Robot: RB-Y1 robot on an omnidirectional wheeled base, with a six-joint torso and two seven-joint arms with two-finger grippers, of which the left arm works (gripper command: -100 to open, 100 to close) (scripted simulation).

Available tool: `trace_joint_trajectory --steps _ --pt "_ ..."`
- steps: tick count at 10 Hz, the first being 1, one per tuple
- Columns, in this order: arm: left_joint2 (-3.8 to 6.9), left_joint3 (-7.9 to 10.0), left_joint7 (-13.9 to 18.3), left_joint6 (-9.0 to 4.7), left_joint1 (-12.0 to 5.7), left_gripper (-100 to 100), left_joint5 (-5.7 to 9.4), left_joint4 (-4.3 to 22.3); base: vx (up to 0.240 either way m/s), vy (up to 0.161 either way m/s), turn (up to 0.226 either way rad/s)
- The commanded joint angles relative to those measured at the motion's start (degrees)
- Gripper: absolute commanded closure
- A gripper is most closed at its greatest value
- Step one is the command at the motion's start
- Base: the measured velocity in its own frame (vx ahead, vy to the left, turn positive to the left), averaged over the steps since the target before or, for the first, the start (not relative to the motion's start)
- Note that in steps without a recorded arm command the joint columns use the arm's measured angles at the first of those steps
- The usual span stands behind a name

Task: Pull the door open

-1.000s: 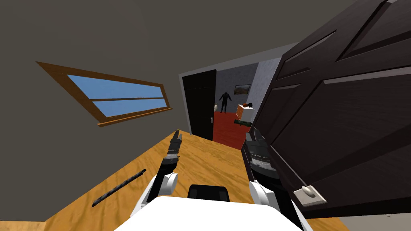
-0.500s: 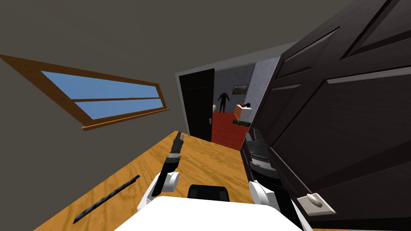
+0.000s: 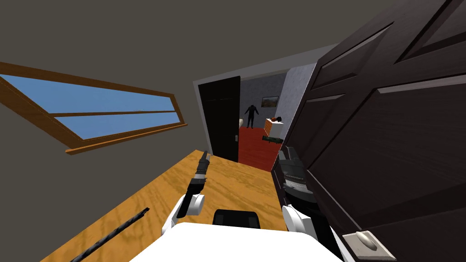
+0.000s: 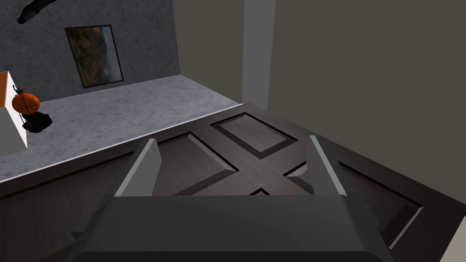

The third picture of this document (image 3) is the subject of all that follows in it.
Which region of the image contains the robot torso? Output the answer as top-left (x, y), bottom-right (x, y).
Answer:
top-left (129, 209), bottom-right (345, 262)

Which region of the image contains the silver door knob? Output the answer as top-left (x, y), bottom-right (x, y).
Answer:
top-left (342, 230), bottom-right (397, 262)

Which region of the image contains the framed wall picture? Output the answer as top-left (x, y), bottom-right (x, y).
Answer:
top-left (260, 96), bottom-right (280, 109)

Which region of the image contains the black door leaf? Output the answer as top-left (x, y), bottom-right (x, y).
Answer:
top-left (198, 76), bottom-right (242, 163)

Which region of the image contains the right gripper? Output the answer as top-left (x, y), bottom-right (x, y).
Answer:
top-left (278, 145), bottom-right (305, 175)

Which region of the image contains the wooden framed window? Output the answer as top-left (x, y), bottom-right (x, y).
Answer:
top-left (0, 61), bottom-right (188, 156)

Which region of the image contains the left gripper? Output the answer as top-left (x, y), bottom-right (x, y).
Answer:
top-left (196, 150), bottom-right (212, 176)

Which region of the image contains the dark brown panelled door leaf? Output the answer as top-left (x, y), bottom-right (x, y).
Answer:
top-left (283, 0), bottom-right (466, 262)

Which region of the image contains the black human figure statue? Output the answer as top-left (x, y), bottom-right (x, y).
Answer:
top-left (244, 104), bottom-right (260, 129)

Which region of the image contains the white and orange dresser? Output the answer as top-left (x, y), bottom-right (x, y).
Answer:
top-left (263, 116), bottom-right (284, 137)

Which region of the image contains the black thin rod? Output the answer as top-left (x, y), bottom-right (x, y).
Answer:
top-left (69, 207), bottom-right (151, 262)

